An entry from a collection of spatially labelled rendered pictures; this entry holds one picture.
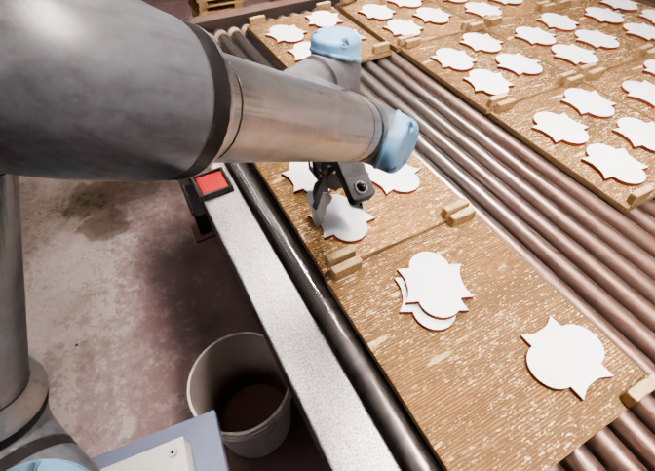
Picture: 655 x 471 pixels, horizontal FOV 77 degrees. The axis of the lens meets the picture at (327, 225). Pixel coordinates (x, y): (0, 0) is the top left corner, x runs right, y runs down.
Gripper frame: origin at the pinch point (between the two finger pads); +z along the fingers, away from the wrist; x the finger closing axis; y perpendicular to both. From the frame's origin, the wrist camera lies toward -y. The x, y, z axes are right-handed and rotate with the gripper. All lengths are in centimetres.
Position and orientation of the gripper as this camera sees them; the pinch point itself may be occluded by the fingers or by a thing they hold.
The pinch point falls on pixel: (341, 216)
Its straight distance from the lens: 82.9
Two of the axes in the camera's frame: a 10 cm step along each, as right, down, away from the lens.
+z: 0.2, 7.0, 7.1
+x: -8.9, 3.4, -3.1
